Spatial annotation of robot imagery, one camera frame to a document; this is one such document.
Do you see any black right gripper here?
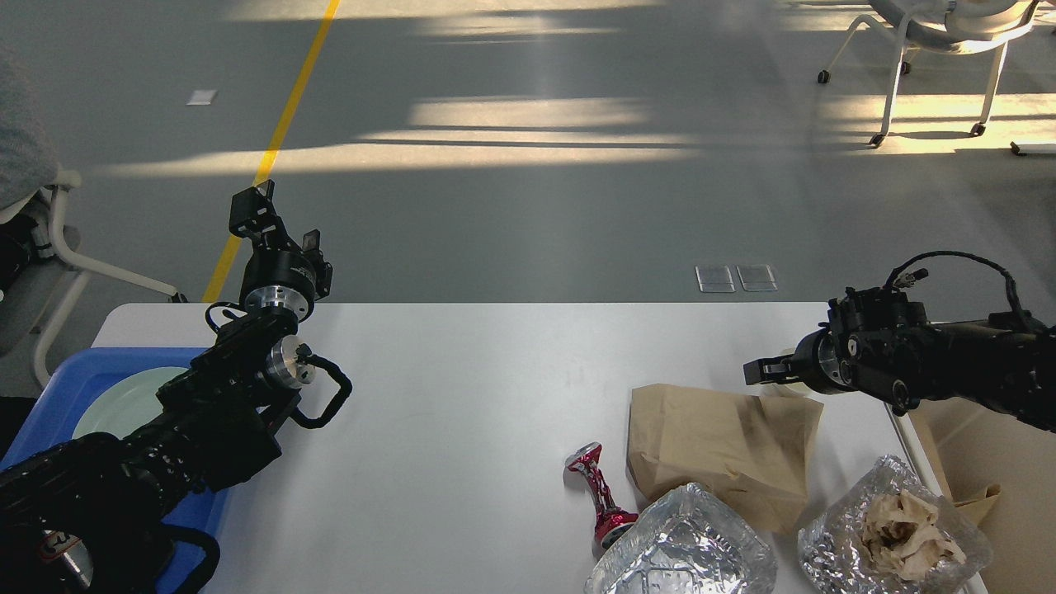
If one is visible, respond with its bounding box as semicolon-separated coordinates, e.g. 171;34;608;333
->
743;328;855;394

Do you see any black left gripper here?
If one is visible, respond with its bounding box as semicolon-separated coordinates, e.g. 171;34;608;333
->
228;180;333;321

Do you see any light green plate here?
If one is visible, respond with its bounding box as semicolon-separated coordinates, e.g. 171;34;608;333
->
73;367;187;439

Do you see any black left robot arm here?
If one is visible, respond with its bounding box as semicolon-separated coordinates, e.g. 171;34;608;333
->
2;180;353;593

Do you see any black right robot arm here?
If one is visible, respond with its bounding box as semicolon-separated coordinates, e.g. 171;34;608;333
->
742;253;1055;432

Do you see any brown paper bag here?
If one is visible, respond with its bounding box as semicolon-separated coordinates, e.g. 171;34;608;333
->
627;384;823;535

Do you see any right floor outlet plate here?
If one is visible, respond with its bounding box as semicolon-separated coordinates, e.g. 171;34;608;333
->
736;264;778;292

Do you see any floor outlet plate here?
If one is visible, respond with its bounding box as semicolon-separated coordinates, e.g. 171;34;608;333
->
736;264;778;292
695;266;737;294

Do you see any left floor outlet plate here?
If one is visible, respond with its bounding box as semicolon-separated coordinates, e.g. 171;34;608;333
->
695;266;737;294

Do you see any cardboard piece in bin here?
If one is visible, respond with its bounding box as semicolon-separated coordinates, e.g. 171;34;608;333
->
907;408;1002;527

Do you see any white plastic bin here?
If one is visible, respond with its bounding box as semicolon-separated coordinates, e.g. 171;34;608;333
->
900;401;1055;593

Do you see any small foil piece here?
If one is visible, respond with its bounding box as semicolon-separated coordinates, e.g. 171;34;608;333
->
797;454;993;593

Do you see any crumpled aluminium foil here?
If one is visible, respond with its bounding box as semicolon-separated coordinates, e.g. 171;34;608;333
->
583;483;777;593

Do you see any crumpled brown paper napkin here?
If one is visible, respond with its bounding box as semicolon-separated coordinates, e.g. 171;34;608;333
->
861;490;967;582

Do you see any crushed red soda can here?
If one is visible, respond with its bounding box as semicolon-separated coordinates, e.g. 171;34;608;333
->
564;442;639;550

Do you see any blue plastic tray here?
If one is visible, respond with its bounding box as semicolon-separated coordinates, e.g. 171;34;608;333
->
2;347;228;593

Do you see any white chair left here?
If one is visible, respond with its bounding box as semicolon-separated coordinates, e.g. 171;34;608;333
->
1;48;187;388

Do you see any white chair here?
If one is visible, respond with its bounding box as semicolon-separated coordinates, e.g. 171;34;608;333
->
1;48;187;388
816;1;1040;149

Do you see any white chair top right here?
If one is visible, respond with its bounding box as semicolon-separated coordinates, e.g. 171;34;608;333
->
816;1;1040;149

